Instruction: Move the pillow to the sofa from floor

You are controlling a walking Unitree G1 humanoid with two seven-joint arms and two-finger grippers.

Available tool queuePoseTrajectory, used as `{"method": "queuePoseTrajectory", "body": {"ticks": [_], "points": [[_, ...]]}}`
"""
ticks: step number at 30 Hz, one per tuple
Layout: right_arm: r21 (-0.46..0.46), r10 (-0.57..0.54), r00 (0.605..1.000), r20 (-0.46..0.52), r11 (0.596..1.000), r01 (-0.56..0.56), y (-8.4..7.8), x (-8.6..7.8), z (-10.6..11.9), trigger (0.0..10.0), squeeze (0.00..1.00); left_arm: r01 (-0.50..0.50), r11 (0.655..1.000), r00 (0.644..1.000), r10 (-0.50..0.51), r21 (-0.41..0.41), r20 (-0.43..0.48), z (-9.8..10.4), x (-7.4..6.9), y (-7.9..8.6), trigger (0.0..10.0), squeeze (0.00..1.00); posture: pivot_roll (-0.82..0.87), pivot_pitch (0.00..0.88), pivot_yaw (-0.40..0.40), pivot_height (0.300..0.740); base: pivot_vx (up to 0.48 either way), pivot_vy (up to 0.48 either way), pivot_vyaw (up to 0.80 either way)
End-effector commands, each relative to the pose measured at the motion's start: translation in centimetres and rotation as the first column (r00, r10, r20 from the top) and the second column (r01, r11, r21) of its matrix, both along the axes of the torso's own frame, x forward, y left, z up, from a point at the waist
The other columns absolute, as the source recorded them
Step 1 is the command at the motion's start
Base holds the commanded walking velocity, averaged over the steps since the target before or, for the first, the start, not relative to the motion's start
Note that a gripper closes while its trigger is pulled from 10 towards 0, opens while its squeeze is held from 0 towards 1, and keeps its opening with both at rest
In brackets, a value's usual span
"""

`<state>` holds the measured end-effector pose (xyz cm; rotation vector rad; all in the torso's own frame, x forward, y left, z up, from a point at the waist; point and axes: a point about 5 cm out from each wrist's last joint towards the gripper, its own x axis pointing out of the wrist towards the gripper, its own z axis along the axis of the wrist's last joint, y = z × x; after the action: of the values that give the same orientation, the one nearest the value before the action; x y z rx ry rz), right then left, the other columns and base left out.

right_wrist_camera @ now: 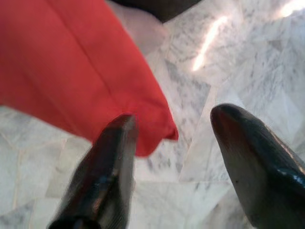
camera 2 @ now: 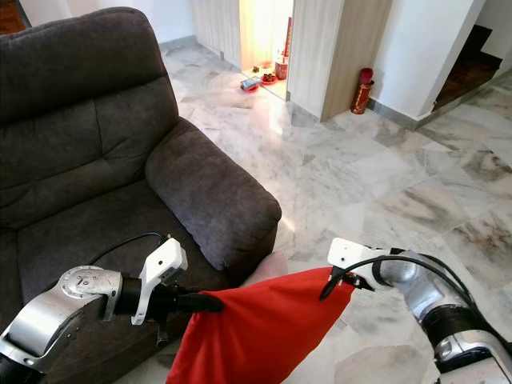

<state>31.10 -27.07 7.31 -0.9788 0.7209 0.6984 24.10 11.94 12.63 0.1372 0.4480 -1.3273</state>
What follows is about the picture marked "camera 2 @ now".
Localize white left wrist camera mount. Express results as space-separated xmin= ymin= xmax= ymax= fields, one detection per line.
xmin=132 ymin=237 xmax=189 ymax=326

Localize wood sided slatted partition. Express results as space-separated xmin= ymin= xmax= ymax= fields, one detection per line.
xmin=286 ymin=0 xmax=394 ymax=122

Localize pale pink pillow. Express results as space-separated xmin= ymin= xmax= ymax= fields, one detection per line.
xmin=240 ymin=252 xmax=289 ymax=289

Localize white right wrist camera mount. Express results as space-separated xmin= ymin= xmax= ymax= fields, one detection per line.
xmin=327 ymin=238 xmax=382 ymax=274

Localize dark grey fabric sofa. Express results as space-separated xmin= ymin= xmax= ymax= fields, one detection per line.
xmin=0 ymin=6 xmax=282 ymax=384

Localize red altar jar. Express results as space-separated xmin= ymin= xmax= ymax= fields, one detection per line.
xmin=274 ymin=54 xmax=290 ymax=80

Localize red cylinder with gold print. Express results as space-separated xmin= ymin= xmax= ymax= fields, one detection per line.
xmin=350 ymin=67 xmax=375 ymax=114

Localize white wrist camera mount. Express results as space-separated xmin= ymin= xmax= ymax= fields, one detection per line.
xmin=327 ymin=238 xmax=382 ymax=274
xmin=132 ymin=237 xmax=189 ymax=326

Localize white slatted partition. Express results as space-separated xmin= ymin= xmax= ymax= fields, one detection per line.
xmin=192 ymin=0 xmax=245 ymax=69

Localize red pillow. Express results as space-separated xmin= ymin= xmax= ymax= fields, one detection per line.
xmin=166 ymin=266 xmax=355 ymax=384

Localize dark wooden stair steps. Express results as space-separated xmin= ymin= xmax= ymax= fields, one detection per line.
xmin=434 ymin=24 xmax=512 ymax=111

